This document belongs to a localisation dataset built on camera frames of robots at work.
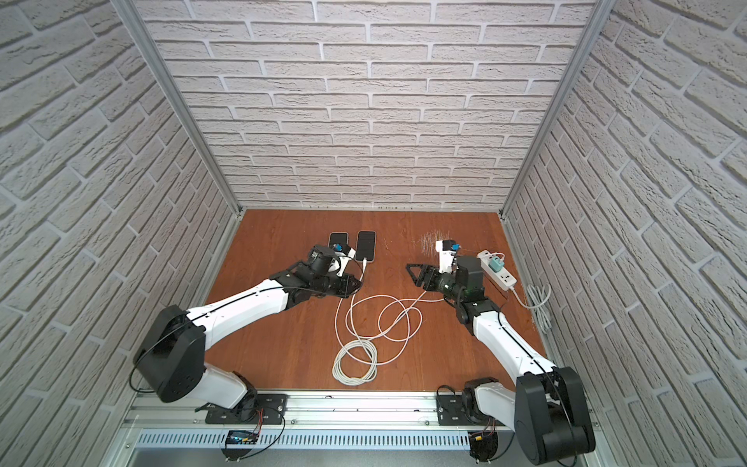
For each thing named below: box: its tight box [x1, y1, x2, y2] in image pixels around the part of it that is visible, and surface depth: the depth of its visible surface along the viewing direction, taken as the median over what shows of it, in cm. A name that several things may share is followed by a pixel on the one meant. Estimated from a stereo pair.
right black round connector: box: [468, 430, 499, 463], surface depth 71 cm
